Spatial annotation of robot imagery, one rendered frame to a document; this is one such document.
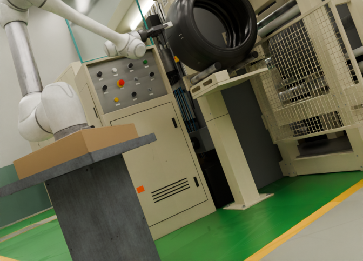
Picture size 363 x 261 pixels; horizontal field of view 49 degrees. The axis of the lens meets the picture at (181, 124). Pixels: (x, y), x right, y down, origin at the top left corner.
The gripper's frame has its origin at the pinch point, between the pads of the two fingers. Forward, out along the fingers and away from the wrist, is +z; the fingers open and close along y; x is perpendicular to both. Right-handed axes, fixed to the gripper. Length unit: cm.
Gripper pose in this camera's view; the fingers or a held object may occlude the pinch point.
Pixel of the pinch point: (167, 25)
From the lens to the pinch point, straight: 244.8
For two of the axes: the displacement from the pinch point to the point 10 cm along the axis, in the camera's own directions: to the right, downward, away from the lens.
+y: -3.9, 1.7, 9.1
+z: 8.0, -4.3, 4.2
